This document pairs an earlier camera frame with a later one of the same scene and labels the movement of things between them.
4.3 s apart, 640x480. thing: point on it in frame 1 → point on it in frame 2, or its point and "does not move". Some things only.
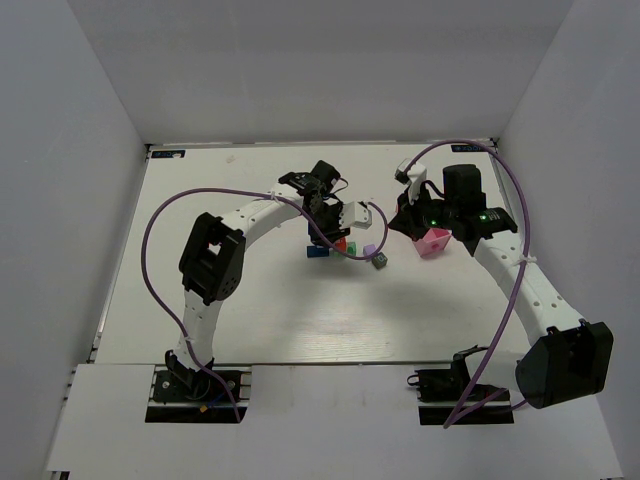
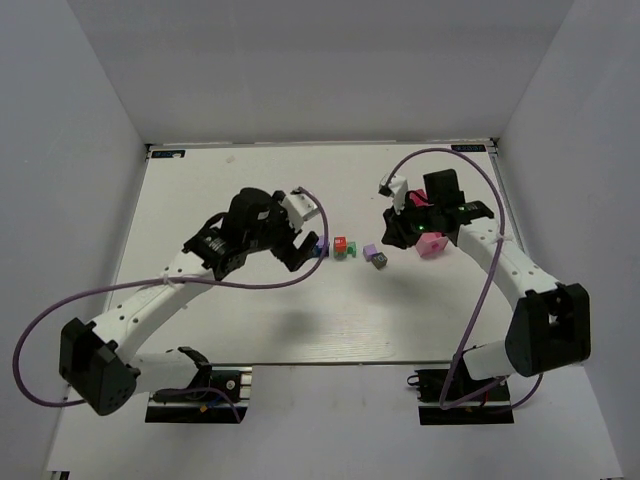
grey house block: x=380 y=260 does not move
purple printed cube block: x=368 y=249 does not move
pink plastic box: x=432 y=243 does not move
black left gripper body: x=326 y=226 → x=286 y=240
